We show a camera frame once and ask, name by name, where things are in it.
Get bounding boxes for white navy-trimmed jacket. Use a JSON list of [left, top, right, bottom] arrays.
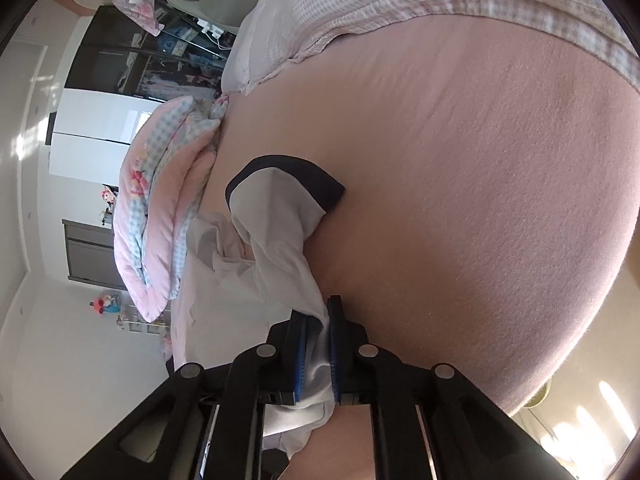
[[171, 155, 345, 456]]

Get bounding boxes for green slippers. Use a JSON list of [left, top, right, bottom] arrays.
[[523, 378, 552, 410]]

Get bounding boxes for red blue plush toy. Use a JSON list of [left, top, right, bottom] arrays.
[[90, 294, 122, 315]]

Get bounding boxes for grey door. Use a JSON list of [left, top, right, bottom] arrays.
[[62, 219, 126, 290]]

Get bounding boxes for pink bed sheet mattress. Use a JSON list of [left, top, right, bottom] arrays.
[[199, 12, 640, 480]]

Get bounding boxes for folded pink checkered quilt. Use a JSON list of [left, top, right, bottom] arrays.
[[113, 96, 229, 322]]

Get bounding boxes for white black wardrobe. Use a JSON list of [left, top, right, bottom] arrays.
[[47, 3, 233, 185]]

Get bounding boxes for pink hanging garment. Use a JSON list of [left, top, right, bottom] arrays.
[[112, 0, 164, 37]]

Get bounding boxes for white wire shelf rack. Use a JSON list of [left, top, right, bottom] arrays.
[[116, 304, 170, 337]]

